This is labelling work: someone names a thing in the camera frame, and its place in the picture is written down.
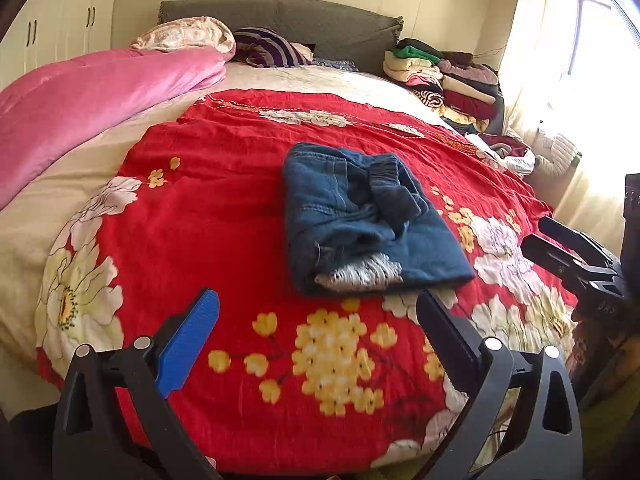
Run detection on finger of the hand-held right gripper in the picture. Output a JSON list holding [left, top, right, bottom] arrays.
[[538, 215, 617, 267], [520, 233, 624, 292]]

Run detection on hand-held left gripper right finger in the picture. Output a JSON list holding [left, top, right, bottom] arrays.
[[416, 290, 584, 480]]

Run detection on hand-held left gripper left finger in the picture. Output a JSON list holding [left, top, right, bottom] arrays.
[[52, 287, 221, 480]]

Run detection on blue denim pants lace trim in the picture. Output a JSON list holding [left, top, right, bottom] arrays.
[[282, 142, 476, 296]]

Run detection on white and red laundry heap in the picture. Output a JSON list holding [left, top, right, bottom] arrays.
[[470, 129, 582, 177]]

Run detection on red floral blanket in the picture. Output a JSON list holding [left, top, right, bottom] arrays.
[[35, 89, 586, 476]]

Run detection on pale curtain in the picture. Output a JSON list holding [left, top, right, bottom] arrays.
[[497, 0, 640, 251]]

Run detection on stack of folded clothes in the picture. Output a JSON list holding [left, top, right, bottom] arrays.
[[382, 37, 504, 136]]

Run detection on window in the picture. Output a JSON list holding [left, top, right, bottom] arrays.
[[564, 0, 640, 92]]

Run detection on pink quilt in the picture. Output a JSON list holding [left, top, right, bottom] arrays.
[[0, 49, 228, 211]]

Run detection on blue patterned cloth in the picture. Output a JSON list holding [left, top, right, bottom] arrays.
[[312, 57, 359, 72]]

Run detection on purple striped pillow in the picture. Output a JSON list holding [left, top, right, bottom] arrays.
[[232, 27, 313, 69]]

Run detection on cream floral quilt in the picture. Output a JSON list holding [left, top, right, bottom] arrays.
[[131, 16, 236, 58]]

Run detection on grey upholstered headboard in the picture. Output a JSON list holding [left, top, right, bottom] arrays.
[[159, 0, 405, 64]]

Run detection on cream wardrobe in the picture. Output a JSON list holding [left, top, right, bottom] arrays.
[[0, 0, 124, 92]]

